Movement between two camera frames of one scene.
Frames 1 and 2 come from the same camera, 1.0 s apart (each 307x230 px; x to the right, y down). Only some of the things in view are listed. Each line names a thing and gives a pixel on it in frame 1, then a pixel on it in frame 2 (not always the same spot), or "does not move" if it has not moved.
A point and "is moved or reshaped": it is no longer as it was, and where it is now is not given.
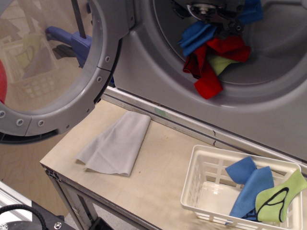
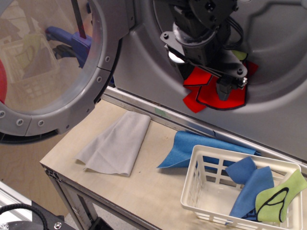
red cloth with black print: [208, 84] is moved or reshaped
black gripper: [222, 13] -> [214, 56]
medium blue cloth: [244, 172] does not move
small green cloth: [219, 63] is moved or reshaped
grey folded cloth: [114, 153] does not move
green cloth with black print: [270, 201] does not move
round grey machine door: [57, 58] does not move
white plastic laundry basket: [211, 193] does not move
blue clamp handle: [80, 45] does not move
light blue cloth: [201, 32] -> [185, 143]
